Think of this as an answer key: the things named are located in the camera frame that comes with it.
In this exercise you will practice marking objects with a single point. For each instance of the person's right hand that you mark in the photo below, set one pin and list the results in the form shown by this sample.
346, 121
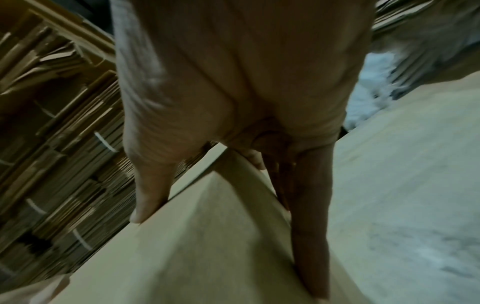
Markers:
247, 65

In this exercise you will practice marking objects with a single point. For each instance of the person's left hand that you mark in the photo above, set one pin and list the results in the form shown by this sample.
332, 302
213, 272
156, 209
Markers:
34, 292

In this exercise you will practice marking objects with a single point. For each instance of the brown cardboard box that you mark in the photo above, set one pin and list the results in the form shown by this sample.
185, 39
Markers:
210, 255

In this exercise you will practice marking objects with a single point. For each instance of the stacks of flat cardboard bundles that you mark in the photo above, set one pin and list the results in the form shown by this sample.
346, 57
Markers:
52, 148

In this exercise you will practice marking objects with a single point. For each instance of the white plastic sack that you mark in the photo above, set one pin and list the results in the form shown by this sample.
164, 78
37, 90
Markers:
369, 89

